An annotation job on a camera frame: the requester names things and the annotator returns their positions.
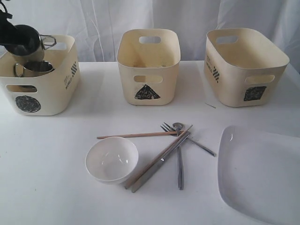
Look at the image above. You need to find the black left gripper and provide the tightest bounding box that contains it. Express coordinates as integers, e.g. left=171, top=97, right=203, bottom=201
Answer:
left=0, top=10, right=40, bottom=46

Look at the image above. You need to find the short steel cup wire handle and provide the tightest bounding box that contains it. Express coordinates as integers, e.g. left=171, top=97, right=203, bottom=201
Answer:
left=5, top=34, right=57, bottom=63

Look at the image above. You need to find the tall steel mug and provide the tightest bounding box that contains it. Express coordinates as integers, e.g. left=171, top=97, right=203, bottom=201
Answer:
left=13, top=60, right=55, bottom=77

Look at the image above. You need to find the horizontal wooden chopstick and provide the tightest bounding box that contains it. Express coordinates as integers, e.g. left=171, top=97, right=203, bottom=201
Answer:
left=97, top=131, right=177, bottom=140

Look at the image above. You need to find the white ceramic bowl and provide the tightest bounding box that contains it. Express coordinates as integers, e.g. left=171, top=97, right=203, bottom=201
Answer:
left=85, top=136, right=139, bottom=185

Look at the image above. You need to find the steel fork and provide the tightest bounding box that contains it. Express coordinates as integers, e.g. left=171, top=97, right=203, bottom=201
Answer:
left=160, top=122, right=217, bottom=157

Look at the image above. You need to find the steel spoon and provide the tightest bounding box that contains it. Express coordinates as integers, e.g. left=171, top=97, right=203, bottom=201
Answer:
left=173, top=122, right=184, bottom=190

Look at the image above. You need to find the diagonal wooden chopstick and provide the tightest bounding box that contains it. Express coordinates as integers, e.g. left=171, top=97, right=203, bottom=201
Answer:
left=124, top=125, right=193, bottom=189

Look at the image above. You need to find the steel table knife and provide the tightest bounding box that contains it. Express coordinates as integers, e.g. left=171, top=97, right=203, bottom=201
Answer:
left=131, top=132, right=190, bottom=193

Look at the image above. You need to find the cream bin with circle mark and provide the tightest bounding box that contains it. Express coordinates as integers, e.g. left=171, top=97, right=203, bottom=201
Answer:
left=0, top=35, right=80, bottom=116

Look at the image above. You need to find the white curtain backdrop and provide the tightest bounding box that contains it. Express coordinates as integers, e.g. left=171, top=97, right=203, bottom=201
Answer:
left=5, top=0, right=300, bottom=68

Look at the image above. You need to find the cream bin with triangle mark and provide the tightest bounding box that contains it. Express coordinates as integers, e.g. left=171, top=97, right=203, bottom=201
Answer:
left=117, top=29, right=180, bottom=105

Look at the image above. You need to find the cream bin with square mark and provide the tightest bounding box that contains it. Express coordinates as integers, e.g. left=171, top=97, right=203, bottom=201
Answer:
left=203, top=28, right=290, bottom=107

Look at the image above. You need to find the white square plate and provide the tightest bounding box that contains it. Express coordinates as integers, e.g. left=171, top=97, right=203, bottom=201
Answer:
left=217, top=126, right=300, bottom=225

